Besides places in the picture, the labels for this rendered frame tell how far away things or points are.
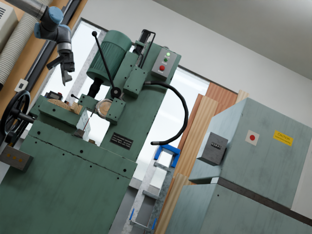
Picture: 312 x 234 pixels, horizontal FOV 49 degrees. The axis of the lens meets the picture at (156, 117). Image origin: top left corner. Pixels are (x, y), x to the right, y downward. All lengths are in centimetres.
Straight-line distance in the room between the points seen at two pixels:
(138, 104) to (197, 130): 155
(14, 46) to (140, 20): 131
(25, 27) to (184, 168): 201
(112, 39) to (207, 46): 195
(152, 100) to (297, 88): 253
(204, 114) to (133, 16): 130
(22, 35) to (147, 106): 187
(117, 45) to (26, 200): 100
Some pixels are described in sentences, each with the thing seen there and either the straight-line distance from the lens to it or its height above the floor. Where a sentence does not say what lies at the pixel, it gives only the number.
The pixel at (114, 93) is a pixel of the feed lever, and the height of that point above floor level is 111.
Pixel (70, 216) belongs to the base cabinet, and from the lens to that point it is 179.
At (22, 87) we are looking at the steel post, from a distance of 344.
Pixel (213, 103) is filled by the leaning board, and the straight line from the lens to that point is 358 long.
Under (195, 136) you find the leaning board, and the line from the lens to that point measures 342.
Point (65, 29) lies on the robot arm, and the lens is 222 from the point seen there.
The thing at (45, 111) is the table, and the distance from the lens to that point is 182.
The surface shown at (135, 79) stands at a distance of 193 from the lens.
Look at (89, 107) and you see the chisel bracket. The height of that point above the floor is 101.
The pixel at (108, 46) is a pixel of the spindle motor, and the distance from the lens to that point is 212.
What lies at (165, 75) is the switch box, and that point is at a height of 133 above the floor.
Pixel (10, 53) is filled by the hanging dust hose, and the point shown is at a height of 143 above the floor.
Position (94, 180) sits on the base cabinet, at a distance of 178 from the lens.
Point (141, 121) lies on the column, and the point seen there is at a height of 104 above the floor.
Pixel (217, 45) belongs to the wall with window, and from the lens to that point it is 396.
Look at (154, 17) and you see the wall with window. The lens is 389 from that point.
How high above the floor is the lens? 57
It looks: 16 degrees up
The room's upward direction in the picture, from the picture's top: 23 degrees clockwise
